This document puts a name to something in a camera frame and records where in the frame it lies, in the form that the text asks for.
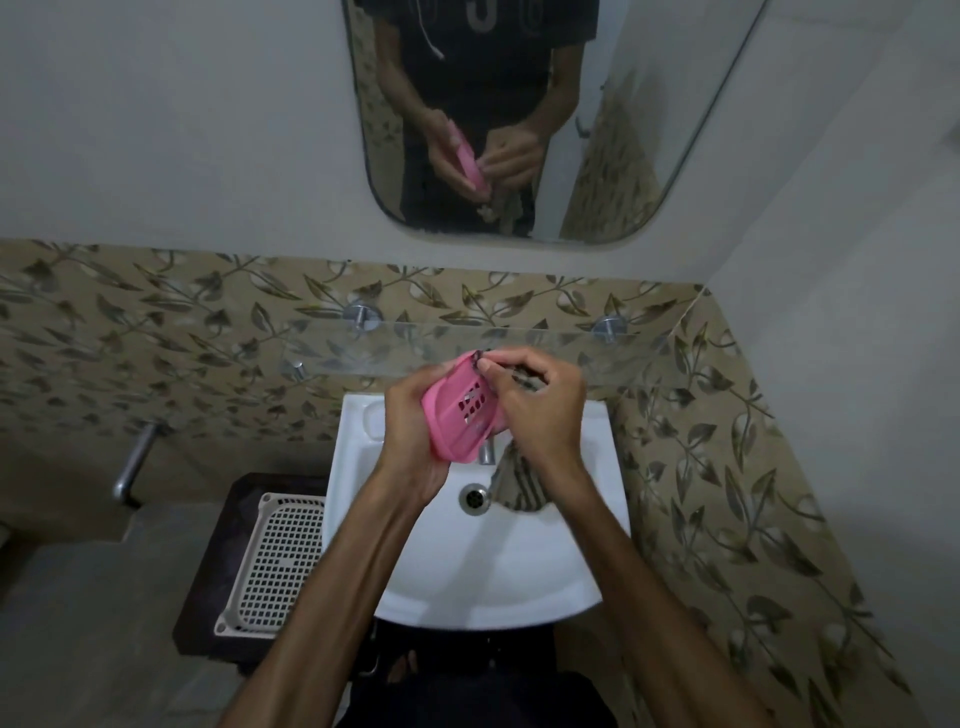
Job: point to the wall mirror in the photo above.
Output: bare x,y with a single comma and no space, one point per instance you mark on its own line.
600,112

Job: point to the person's dark trousers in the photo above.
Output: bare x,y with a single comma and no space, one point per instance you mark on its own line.
480,690

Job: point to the pink plastic soap dish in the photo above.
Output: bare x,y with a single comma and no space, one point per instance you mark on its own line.
459,416

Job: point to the person's right forearm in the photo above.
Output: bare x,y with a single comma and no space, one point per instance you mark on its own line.
637,600

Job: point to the metal sink faucet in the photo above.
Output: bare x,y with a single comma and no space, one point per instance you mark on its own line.
487,452

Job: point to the person's left forearm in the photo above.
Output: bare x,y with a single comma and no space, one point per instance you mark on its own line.
352,592

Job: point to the white perforated plastic basket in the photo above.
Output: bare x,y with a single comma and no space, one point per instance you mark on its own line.
274,562

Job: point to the metal sink drain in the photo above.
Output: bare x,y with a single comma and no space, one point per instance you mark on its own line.
474,499

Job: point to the person's right hand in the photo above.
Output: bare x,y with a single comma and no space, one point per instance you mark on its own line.
547,420

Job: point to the person's foot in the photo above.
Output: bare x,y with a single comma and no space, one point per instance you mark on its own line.
401,666

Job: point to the person's left fingers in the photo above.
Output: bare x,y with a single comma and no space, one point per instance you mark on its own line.
433,376

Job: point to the person's left hand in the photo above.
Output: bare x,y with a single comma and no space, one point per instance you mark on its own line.
405,442

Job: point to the round metal shelf bracket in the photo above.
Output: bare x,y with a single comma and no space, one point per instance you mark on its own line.
297,369
609,328
364,314

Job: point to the white ceramic sink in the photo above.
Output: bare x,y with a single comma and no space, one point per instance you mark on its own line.
487,562

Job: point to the metal wall pipe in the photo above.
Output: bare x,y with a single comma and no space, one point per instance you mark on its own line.
135,465

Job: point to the person's right thumb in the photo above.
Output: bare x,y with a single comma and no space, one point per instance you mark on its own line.
496,377

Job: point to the glass wall shelf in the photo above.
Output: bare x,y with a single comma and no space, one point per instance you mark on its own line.
360,352

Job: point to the dark brown stool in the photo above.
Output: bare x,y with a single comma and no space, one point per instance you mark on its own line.
210,585

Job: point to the grey cleaning cloth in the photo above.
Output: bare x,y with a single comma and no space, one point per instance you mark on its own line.
519,480

